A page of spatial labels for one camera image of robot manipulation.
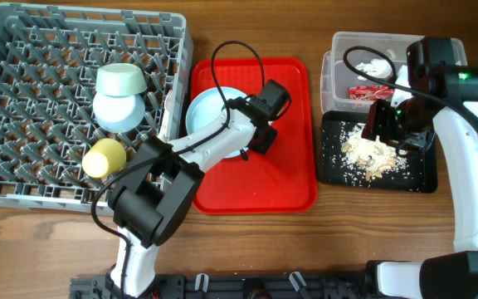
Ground red snack wrapper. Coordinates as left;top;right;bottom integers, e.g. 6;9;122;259
348;85;394;101

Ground light blue plate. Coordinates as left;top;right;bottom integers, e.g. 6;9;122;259
185;86;246;159

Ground light blue small bowl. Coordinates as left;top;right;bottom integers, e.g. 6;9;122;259
92;93;145;133

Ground yellow plastic cup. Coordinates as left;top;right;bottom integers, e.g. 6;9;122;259
81;139;126;178

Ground green bowl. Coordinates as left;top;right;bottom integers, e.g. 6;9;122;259
95;63;148;97

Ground white plastic fork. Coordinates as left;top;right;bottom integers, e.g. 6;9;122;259
162;91;173;125

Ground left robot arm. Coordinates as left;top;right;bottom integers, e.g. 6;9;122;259
108;80;291;298

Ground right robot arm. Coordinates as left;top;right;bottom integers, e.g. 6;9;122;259
362;37;478;298

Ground grey plastic dishwasher rack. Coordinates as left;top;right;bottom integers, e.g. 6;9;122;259
0;2;193;213

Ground rice and peanut scraps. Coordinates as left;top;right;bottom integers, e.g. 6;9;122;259
339;124;408;183

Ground red plastic tray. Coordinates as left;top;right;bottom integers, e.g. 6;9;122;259
191;57;318;214

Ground black plastic tray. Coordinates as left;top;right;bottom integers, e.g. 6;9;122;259
319;110;437;193

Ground crumpled white tissue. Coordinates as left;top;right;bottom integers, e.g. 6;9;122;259
355;59;395;80

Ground clear plastic bin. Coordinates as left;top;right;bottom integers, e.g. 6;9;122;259
320;31;468;115

